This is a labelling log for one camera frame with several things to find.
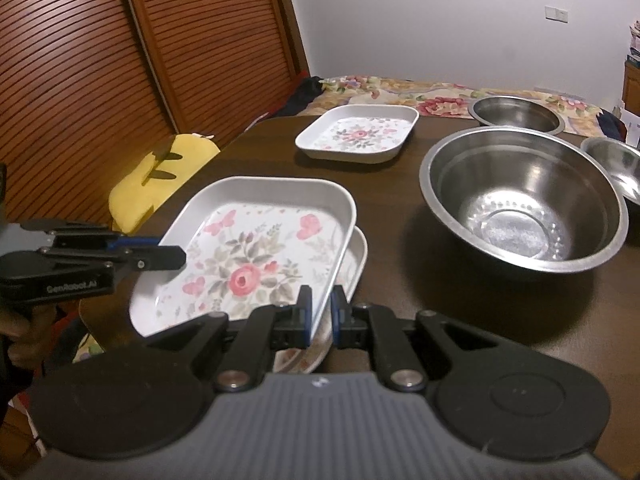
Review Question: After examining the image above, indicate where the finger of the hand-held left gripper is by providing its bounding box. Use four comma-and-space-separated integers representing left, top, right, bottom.
20, 219, 162, 254
42, 245, 187, 271

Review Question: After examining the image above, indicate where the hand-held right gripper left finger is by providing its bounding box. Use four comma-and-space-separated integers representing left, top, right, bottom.
145, 285, 313, 394

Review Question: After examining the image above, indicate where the person's left hand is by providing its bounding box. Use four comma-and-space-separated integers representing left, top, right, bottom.
0, 304, 57, 376

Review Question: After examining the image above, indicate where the flat-rimmed steel bowl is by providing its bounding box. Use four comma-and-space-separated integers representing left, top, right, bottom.
468, 95, 566, 136

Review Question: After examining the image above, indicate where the large floral square plate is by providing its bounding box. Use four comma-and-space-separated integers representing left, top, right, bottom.
129, 176, 358, 339

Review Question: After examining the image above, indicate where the dark cloth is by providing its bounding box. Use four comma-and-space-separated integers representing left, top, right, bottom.
276, 75, 326, 119

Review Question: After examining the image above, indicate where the large steel bowl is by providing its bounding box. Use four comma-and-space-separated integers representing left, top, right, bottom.
419, 126, 629, 274

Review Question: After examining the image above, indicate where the white square plate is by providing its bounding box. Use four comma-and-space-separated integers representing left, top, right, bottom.
272, 225, 369, 376

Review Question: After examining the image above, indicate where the small floral square plate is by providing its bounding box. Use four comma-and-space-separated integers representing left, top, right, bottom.
294, 105, 420, 165

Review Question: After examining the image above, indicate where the wooden sideboard cabinet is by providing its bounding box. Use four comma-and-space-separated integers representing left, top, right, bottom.
621, 60, 640, 111

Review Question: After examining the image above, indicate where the wooden louvered door panel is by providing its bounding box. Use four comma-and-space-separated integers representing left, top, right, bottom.
119, 0, 312, 150
0, 0, 177, 228

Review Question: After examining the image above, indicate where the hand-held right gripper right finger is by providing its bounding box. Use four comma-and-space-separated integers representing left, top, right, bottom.
330, 285, 506, 394

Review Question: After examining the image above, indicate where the white card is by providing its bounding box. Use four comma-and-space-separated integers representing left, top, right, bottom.
620, 105, 640, 149

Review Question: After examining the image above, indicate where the floral blanket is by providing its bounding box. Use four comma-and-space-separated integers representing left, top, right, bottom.
300, 74, 609, 136

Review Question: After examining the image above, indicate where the yellow plush cushion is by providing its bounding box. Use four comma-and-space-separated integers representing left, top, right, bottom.
109, 133, 221, 235

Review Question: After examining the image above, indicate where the small steel bowl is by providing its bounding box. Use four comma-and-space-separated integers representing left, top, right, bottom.
580, 137, 640, 222

